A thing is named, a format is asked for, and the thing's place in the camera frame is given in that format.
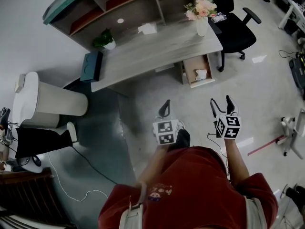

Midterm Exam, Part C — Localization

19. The grey shoulder strap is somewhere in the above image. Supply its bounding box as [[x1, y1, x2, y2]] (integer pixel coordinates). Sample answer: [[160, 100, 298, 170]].
[[118, 181, 147, 229], [245, 197, 268, 229]]

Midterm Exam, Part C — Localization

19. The white tissue pack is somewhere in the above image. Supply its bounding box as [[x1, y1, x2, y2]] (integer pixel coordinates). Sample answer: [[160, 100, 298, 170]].
[[137, 22, 158, 36]]

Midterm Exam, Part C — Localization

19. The wooden desk drawer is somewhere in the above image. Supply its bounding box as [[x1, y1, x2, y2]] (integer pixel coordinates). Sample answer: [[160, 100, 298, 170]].
[[182, 53, 216, 89]]

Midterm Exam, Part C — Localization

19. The brown slatted wooden panel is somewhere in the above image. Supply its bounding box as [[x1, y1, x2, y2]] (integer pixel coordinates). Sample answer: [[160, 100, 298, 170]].
[[0, 167, 69, 227]]

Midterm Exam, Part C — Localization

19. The black yellow vacuum cleaner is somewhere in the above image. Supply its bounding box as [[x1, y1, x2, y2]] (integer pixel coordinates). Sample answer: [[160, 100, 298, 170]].
[[288, 51, 305, 88]]

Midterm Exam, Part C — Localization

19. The grey wooden desk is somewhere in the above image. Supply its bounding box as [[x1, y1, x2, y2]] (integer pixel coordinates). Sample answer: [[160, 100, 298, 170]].
[[90, 20, 224, 99]]

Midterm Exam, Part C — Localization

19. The teal folder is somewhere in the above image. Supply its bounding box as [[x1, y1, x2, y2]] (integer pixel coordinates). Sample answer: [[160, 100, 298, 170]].
[[42, 0, 83, 25]]

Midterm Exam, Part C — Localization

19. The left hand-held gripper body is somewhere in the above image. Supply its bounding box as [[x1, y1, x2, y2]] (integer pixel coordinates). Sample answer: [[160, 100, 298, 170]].
[[152, 115, 182, 146]]

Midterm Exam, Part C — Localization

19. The row of white office desks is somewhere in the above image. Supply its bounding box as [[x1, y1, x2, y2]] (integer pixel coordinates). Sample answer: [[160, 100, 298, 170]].
[[277, 0, 305, 31]]

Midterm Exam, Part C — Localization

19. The black office chair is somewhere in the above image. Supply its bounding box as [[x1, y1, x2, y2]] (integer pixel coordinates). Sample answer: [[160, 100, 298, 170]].
[[199, 0, 263, 73]]

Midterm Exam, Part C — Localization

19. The person's left forearm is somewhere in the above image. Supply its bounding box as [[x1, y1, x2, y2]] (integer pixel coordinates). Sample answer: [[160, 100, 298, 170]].
[[137, 143, 168, 188]]

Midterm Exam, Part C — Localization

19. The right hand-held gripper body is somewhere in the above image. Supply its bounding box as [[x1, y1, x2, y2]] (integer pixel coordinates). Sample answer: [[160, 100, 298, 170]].
[[213, 113, 243, 141]]

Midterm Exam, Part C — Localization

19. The black floor cable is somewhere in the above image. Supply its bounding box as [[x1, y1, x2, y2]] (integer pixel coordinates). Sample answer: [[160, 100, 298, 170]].
[[71, 145, 120, 185]]

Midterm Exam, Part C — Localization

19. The small beige box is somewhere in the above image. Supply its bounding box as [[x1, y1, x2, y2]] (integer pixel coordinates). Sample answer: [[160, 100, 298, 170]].
[[14, 73, 26, 94]]

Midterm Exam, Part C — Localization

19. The pink flower bouquet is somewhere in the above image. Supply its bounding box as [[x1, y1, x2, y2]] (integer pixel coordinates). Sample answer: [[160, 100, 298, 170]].
[[183, 0, 218, 22]]

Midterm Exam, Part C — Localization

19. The small patterned pouch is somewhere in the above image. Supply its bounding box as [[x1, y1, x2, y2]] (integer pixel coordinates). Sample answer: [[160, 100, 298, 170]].
[[210, 12, 227, 24]]

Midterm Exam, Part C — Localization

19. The black trash bin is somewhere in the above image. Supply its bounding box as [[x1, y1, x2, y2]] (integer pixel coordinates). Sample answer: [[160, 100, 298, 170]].
[[284, 19, 299, 36]]

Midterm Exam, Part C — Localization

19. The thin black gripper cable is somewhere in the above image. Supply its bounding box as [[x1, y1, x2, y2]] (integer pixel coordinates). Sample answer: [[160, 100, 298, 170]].
[[207, 132, 231, 179]]

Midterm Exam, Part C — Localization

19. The white floor cable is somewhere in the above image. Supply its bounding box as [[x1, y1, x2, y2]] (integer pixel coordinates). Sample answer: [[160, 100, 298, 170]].
[[47, 151, 109, 203]]

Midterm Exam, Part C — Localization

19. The person's right forearm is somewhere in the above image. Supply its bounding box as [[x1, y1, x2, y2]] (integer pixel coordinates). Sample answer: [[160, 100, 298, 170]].
[[223, 138, 251, 188]]

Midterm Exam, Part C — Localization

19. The dark teal box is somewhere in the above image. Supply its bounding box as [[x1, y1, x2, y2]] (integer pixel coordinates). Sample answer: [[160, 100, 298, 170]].
[[79, 50, 104, 82]]

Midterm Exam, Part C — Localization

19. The white office chair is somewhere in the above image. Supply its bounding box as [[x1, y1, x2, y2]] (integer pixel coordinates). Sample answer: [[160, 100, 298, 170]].
[[280, 108, 305, 160]]

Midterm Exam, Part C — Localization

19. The person's red shirt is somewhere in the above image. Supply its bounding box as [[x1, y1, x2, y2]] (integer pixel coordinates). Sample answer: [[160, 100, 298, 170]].
[[98, 146, 279, 229]]

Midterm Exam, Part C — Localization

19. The white item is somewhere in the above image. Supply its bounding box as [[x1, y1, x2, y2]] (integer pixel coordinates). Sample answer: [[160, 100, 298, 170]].
[[193, 68, 208, 81]]

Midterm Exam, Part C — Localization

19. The small green potted plant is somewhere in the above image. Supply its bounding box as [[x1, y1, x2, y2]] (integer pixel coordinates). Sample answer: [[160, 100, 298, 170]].
[[92, 28, 117, 51]]

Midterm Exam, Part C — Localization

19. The white ribbed vase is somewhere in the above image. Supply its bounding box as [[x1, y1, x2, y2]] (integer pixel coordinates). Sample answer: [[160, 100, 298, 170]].
[[195, 16, 210, 38]]

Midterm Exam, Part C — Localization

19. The person's black trouser leg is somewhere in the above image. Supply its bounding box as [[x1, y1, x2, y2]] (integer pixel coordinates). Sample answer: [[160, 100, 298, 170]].
[[166, 128, 192, 153]]

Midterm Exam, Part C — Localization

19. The grey wooden hutch shelf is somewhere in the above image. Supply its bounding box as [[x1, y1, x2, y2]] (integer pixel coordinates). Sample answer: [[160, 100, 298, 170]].
[[42, 0, 199, 52]]

